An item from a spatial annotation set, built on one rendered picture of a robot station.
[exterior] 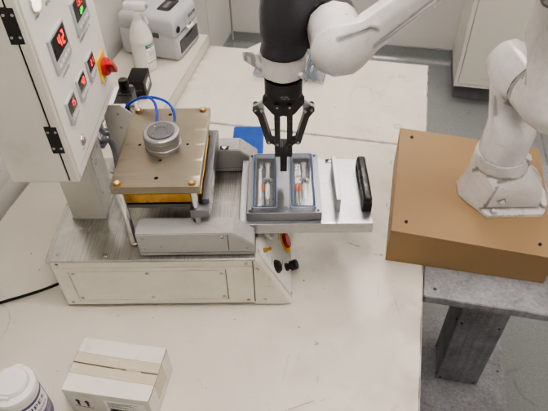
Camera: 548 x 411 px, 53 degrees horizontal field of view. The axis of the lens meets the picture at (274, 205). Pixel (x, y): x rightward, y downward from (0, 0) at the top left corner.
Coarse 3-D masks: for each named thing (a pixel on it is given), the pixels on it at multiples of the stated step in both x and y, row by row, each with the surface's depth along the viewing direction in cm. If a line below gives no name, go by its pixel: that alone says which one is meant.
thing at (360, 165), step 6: (360, 162) 129; (360, 168) 128; (366, 168) 128; (360, 174) 127; (366, 174) 127; (360, 180) 126; (366, 180) 125; (360, 186) 125; (366, 186) 124; (366, 192) 122; (366, 198) 121; (372, 198) 121; (366, 204) 122; (366, 210) 123
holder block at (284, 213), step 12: (252, 156) 134; (312, 156) 134; (252, 168) 131; (288, 168) 131; (252, 180) 128; (288, 180) 128; (288, 192) 125; (288, 204) 122; (252, 216) 121; (264, 216) 121; (276, 216) 121; (288, 216) 121; (300, 216) 121; (312, 216) 121
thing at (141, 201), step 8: (208, 136) 130; (208, 144) 129; (200, 192) 116; (128, 200) 117; (136, 200) 117; (144, 200) 117; (152, 200) 117; (160, 200) 117; (168, 200) 117; (176, 200) 117; (184, 200) 117; (200, 200) 117
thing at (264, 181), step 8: (256, 160) 132; (264, 160) 132; (272, 160) 132; (256, 168) 130; (264, 168) 129; (272, 168) 129; (256, 176) 128; (264, 176) 127; (272, 176) 127; (256, 184) 126; (264, 184) 125; (272, 184) 125; (256, 192) 124; (264, 192) 124; (272, 192) 124; (256, 200) 122; (264, 200) 122; (272, 200) 122
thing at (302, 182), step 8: (296, 160) 131; (304, 160) 131; (296, 168) 129; (304, 168) 129; (312, 168) 129; (296, 176) 127; (304, 176) 127; (312, 176) 127; (296, 184) 125; (304, 184) 125; (312, 184) 125; (296, 192) 123; (304, 192) 123; (312, 192) 123; (296, 200) 122; (304, 200) 122; (312, 200) 122
